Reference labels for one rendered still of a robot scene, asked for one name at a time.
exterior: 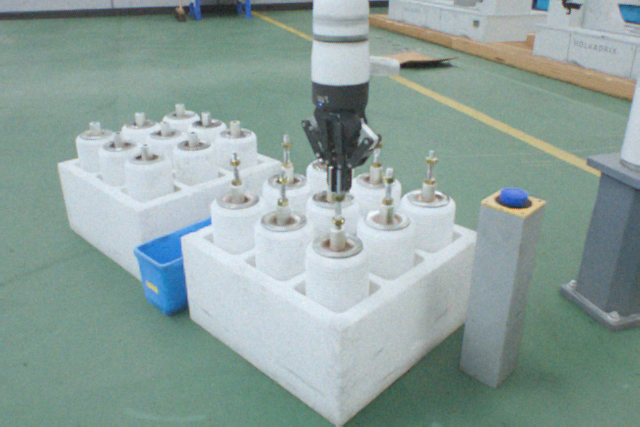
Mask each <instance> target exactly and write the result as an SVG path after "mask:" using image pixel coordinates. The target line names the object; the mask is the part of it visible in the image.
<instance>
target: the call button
mask: <svg viewBox="0 0 640 427"><path fill-rule="evenodd" d="M500 198H501V199H502V202H504V203H505V204H508V205H512V206H521V205H524V204H525V202H526V201H528V198H529V194H528V193H527V192H526V191H524V190H522V189H519V188H512V187H510V188H504V189H502V190H501V191H500Z"/></svg>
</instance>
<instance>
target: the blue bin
mask: <svg viewBox="0 0 640 427"><path fill-rule="evenodd" d="M211 225H212V218H211V217H209V218H206V219H204V220H201V221H198V222H196V223H193V224H191V225H188V226H186V227H183V228H181V229H178V230H175V231H173V232H170V233H168V234H165V235H163V236H161V237H159V238H156V239H154V240H151V241H148V242H146V243H143V244H141V245H138V246H136V247H135V248H134V254H135V257H136V258H137V259H138V264H139V268H140V273H141V278H142V283H143V287H144V292H145V297H146V300H147V302H148V303H150V304H151V305H152V306H154V307H155V308H156V309H158V310H159V311H160V312H162V313H163V314H164V315H166V316H168V317H173V316H176V315H178V314H180V313H182V312H184V311H185V310H187V309H189V308H190V306H189V298H188V289H187V280H186V274H185V271H184V263H183V254H182V245H181V237H183V236H185V235H188V234H190V233H196V232H198V231H199V230H201V229H203V228H206V227H208V226H211Z"/></svg>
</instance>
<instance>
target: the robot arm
mask: <svg viewBox="0 0 640 427"><path fill-rule="evenodd" d="M638 1H639V4H640V0H638ZM313 17H314V18H313V39H314V40H313V51H312V101H313V103H314V104H315V105H316V108H315V110H314V115H313V117H312V118H310V119H307V120H304V121H302V127H303V129H304V132H305V134H306V136H307V138H308V141H309V143H310V145H311V147H312V149H313V152H314V154H315V156H316V158H317V159H319V160H320V159H322V160H323V161H324V162H325V165H326V166H327V184H328V186H329V191H330V192H333V193H334V192H337V194H338V195H341V196H342V195H344V194H347V193H349V191H350V190H351V188H352V170H353V169H355V168H357V167H360V166H363V165H364V164H365V163H366V162H367V160H368V159H369V158H370V156H371V155H372V153H373V152H374V151H375V149H376V148H377V146H378V145H379V144H380V142H381V141H382V137H381V135H380V134H375V135H374V134H373V133H372V131H371V130H370V129H369V128H368V127H367V125H368V120H367V117H366V114H365V109H366V106H367V103H368V101H369V74H370V75H378V76H382V77H394V76H398V75H399V69H400V63H399V62H398V61H397V60H395V59H394V60H393V59H387V58H381V57H375V56H370V52H369V40H368V39H369V2H368V0H314V10H313ZM360 136H361V138H360V141H358V139H359V137H360ZM318 142H320V143H321V145H322V149H323V150H321V148H320V146H319V144H318ZM358 144H359V147H358ZM333 150H334V153H333ZM346 155H347V160H346ZM619 162H620V164H621V165H623V166H624V167H626V168H628V169H631V170H634V171H638V172H640V69H639V74H638V78H637V83H636V87H635V91H634V96H633V100H632V109H631V113H630V117H629V122H628V126H627V130H626V135H625V139H624V143H623V147H622V152H621V156H620V160H619Z"/></svg>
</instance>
